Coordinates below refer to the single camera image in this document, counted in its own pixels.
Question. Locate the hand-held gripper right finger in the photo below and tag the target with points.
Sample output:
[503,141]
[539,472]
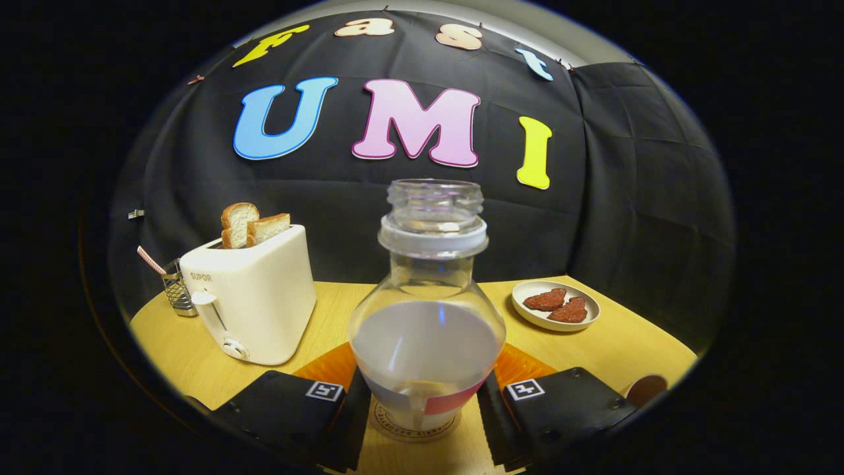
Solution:
[494,422]

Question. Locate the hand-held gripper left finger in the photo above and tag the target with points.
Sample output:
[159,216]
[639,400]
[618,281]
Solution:
[348,425]

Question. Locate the round wooden coaster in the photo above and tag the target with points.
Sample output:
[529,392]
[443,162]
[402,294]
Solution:
[450,425]

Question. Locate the clear juice bottle red label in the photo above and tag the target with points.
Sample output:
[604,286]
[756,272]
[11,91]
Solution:
[425,343]

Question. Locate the beige cup with pink inside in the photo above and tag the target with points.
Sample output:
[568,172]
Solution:
[646,390]

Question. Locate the white oval plate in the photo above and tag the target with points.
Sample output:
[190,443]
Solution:
[534,318]

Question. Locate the red meat piece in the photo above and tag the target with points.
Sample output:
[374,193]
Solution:
[544,300]
[569,311]

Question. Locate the wooden table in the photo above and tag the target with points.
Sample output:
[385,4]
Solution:
[626,349]

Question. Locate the white toaster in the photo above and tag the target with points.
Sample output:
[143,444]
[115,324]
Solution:
[264,297]

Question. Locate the toasted bread slice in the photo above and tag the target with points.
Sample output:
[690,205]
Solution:
[269,229]
[234,224]

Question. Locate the pink striped straw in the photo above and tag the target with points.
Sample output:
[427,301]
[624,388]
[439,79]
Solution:
[151,260]

